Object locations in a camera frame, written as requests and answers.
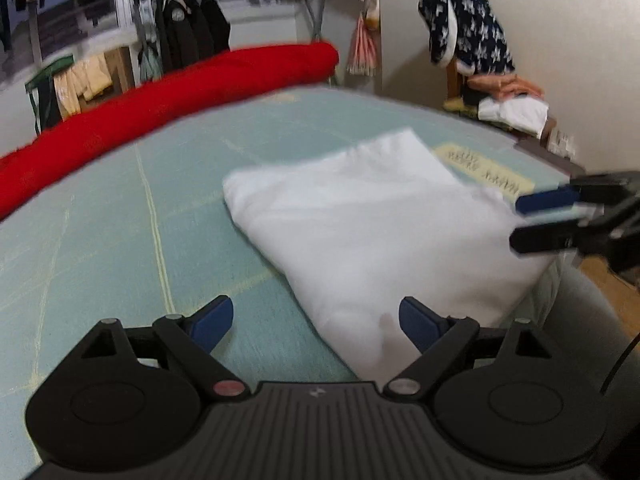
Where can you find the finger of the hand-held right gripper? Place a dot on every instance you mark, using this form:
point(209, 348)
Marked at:
point(545, 201)
point(550, 237)

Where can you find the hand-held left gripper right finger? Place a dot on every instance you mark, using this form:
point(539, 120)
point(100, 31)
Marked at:
point(420, 322)

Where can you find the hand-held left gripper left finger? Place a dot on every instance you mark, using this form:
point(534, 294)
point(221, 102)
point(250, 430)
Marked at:
point(212, 322)

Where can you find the white printed long-sleeve shirt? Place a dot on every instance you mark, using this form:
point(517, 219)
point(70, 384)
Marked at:
point(375, 230)

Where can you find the cardboard box with beige clothes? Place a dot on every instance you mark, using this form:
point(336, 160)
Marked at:
point(82, 82)

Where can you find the white folded garment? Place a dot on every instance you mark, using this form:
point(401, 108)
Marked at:
point(520, 115)

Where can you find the peach folded garment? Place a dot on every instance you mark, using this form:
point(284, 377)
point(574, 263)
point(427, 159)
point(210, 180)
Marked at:
point(505, 85)

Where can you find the green chair cushion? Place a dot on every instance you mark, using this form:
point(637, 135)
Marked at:
point(457, 107)

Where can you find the bed with green checked sheet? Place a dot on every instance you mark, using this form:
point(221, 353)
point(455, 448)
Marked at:
point(100, 260)

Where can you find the wooden chair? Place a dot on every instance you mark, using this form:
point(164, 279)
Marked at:
point(452, 85)

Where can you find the dark star-patterned garment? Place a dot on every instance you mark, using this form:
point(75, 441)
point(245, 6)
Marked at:
point(470, 30)

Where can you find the red quilt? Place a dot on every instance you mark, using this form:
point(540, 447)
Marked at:
point(150, 110)

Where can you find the pink striped curtain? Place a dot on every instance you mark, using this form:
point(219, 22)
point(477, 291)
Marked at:
point(362, 35)

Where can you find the teal hanging garment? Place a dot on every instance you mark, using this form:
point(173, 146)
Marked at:
point(149, 50)

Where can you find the dark green folding rack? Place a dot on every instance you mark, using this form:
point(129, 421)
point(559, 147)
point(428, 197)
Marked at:
point(42, 90)

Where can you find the black jackets on rack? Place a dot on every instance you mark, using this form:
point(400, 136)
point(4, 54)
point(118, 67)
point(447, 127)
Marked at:
point(190, 30)

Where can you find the metal drying rack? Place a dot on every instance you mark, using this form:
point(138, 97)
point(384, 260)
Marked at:
point(315, 0)

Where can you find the white wall socket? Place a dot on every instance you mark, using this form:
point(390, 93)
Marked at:
point(565, 145)

